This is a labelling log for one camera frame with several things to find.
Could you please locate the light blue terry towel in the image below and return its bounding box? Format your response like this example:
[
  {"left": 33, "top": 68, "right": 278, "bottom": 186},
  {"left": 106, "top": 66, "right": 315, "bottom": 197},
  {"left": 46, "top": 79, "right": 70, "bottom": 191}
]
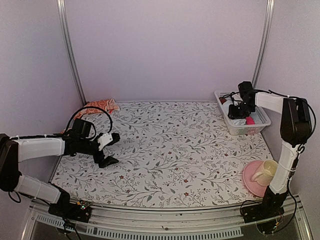
[{"left": 222, "top": 100, "right": 246, "bottom": 126}]

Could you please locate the white perforated plastic basket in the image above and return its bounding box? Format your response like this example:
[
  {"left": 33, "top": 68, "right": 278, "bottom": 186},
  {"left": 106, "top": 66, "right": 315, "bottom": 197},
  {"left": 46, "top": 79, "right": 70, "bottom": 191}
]
[{"left": 214, "top": 90, "right": 271, "bottom": 136}]

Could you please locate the dark red rolled towel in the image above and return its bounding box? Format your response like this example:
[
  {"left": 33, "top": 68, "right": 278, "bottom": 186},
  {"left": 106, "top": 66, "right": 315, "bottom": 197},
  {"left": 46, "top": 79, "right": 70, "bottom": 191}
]
[{"left": 219, "top": 97, "right": 227, "bottom": 105}]

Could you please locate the right aluminium frame post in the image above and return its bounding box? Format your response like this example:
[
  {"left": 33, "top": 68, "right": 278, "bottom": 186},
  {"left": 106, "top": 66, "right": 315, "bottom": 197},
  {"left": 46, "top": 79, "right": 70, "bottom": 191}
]
[{"left": 251, "top": 0, "right": 275, "bottom": 88}]

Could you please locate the cream ceramic mug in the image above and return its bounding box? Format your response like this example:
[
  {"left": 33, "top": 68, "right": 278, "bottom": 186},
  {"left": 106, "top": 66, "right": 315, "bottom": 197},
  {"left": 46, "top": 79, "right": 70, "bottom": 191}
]
[{"left": 250, "top": 160, "right": 278, "bottom": 187}]

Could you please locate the aluminium front rail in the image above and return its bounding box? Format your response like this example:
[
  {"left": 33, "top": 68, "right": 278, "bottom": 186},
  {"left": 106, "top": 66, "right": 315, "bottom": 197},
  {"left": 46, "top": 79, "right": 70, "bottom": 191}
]
[{"left": 21, "top": 196, "right": 316, "bottom": 240}]

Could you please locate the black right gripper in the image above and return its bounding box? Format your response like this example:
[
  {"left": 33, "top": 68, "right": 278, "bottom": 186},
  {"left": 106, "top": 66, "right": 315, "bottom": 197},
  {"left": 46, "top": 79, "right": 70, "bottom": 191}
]
[{"left": 228, "top": 101, "right": 255, "bottom": 120}]

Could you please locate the black camera cable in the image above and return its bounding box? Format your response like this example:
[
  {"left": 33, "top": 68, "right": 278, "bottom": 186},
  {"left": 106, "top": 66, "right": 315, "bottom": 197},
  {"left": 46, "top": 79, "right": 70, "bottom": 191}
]
[
  {"left": 219, "top": 89, "right": 316, "bottom": 226},
  {"left": 62, "top": 105, "right": 113, "bottom": 141}
]

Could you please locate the orange patterned towel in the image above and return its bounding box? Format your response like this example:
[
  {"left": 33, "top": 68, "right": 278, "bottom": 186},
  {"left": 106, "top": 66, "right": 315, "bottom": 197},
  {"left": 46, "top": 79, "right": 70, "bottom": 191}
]
[{"left": 73, "top": 98, "right": 120, "bottom": 120}]

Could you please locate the pink saucer plate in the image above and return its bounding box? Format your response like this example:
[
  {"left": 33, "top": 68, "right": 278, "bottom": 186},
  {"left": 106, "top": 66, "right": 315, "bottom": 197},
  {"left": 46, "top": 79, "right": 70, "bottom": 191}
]
[{"left": 242, "top": 160, "right": 278, "bottom": 198}]

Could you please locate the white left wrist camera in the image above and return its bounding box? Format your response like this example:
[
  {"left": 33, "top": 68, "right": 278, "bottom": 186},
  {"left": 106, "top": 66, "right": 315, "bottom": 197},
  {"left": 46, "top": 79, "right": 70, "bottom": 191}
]
[{"left": 97, "top": 132, "right": 120, "bottom": 151}]

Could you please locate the pink rolled towel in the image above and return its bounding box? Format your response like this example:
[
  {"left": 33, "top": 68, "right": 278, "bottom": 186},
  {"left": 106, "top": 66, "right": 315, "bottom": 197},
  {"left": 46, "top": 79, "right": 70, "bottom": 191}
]
[{"left": 245, "top": 116, "right": 255, "bottom": 125}]

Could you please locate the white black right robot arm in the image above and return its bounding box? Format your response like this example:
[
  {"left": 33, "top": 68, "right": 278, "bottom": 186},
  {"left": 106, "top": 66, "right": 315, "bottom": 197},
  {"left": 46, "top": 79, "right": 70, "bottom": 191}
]
[{"left": 228, "top": 81, "right": 317, "bottom": 218}]

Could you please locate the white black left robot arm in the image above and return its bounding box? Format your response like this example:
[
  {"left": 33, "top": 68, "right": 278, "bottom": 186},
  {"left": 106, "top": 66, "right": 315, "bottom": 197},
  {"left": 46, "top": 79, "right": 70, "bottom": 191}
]
[{"left": 0, "top": 119, "right": 120, "bottom": 217}]

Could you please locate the black right camera cable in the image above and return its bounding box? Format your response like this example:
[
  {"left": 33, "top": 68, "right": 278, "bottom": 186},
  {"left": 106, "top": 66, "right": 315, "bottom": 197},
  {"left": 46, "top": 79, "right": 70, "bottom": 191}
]
[{"left": 219, "top": 89, "right": 316, "bottom": 226}]

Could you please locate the black left camera cable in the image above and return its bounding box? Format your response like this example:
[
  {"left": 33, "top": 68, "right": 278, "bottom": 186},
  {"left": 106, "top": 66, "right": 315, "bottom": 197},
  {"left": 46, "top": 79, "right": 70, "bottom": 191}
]
[{"left": 62, "top": 105, "right": 113, "bottom": 141}]

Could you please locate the floral table cover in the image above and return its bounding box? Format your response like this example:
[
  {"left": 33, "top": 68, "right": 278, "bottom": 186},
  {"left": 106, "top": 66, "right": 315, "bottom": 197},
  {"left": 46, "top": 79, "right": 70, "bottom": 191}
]
[{"left": 51, "top": 102, "right": 272, "bottom": 208}]

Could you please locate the aluminium frame post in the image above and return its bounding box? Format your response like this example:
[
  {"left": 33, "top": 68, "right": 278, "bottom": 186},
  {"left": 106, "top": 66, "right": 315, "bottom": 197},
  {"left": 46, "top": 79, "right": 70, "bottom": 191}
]
[
  {"left": 251, "top": 0, "right": 275, "bottom": 88},
  {"left": 56, "top": 0, "right": 87, "bottom": 106}
]

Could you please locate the left aluminium frame post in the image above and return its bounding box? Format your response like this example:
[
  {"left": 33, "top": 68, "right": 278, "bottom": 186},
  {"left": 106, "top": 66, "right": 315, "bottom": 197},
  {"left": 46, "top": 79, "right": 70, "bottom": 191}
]
[{"left": 56, "top": 0, "right": 87, "bottom": 106}]

